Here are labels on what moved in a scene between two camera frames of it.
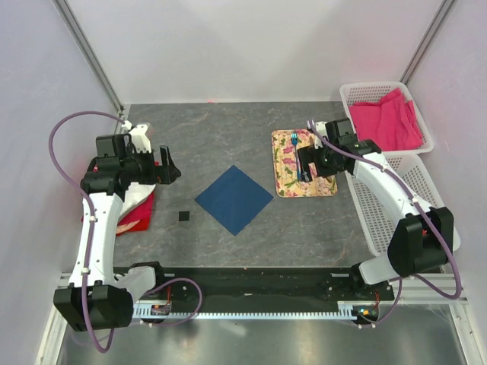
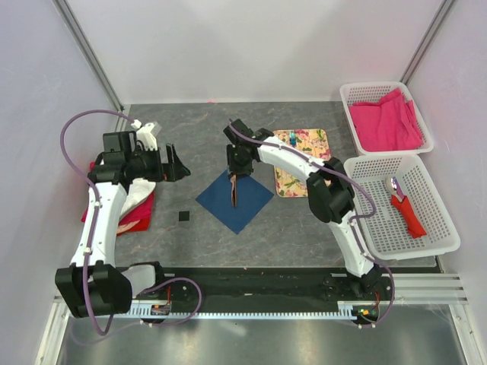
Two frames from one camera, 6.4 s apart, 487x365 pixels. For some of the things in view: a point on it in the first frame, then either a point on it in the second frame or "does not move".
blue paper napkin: (235, 201) does not move
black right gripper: (310, 154) -> (240, 171)
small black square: (183, 216) does not move
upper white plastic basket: (374, 92) does not move
